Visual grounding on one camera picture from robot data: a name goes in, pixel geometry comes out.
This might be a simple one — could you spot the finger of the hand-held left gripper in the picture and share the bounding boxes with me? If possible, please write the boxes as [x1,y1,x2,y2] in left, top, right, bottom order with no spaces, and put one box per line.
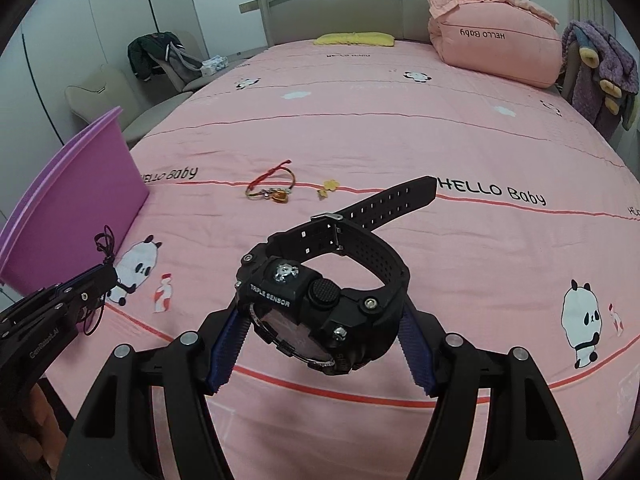
[50,269,121,323]
[35,262,115,295]

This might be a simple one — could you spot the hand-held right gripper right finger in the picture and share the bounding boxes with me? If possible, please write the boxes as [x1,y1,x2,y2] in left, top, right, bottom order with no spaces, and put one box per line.
[399,299,584,480]

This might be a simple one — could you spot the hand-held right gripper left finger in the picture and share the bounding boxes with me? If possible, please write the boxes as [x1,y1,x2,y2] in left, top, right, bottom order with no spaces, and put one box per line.
[62,309,252,480]

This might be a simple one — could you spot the black cord charm bracelet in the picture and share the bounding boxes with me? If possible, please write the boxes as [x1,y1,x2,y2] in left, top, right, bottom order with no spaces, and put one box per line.
[80,224,121,337]

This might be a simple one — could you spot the purple plastic bin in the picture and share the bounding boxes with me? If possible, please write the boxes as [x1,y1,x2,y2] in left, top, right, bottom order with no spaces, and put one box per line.
[0,105,150,289]

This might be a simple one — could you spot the black wristwatch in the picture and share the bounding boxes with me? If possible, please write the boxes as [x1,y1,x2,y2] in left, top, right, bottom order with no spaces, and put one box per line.
[234,175,439,379]

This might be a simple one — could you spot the beige chair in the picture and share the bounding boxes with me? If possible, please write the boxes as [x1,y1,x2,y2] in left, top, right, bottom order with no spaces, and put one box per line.
[64,63,194,149]

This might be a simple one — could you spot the pink printed bedsheet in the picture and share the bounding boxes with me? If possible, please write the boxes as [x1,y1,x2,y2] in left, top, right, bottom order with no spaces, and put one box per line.
[40,39,640,480]

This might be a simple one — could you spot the dark green jacket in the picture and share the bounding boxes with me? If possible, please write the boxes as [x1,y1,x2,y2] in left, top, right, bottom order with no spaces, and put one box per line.
[127,31,184,81]

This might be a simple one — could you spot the tissue pack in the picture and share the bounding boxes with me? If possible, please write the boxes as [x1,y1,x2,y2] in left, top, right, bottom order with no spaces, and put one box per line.
[199,54,229,77]

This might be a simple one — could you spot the white wardrobe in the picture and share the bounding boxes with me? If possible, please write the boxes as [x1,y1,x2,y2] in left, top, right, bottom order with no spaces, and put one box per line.
[0,0,201,161]

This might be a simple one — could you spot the yellow pillow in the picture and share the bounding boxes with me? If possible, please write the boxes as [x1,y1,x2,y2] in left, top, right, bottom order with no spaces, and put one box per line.
[313,32,396,48]

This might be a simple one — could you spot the pink folded quilt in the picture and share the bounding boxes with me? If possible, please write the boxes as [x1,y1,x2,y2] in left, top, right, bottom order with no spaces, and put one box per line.
[404,0,564,90]

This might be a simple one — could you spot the purple hanging clothes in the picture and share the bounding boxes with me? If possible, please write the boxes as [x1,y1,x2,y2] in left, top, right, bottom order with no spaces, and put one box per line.
[559,18,640,136]

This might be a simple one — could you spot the red cord charm bracelet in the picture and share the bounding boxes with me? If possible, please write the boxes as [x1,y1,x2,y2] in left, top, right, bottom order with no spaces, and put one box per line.
[244,158,296,204]

